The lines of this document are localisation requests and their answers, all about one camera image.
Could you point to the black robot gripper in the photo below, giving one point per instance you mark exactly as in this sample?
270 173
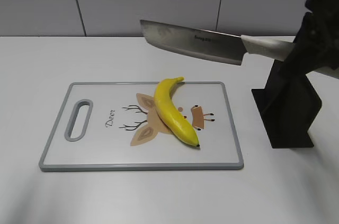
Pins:
316 43

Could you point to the cleaver knife with white handle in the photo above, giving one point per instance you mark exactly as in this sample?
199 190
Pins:
211 45

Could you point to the yellow plastic banana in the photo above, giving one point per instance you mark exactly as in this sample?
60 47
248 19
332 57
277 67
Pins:
170 115

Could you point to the black knife stand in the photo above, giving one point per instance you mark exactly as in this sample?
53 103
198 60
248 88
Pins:
287 108

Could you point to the white grey-rimmed cutting board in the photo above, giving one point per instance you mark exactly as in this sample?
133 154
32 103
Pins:
115 127

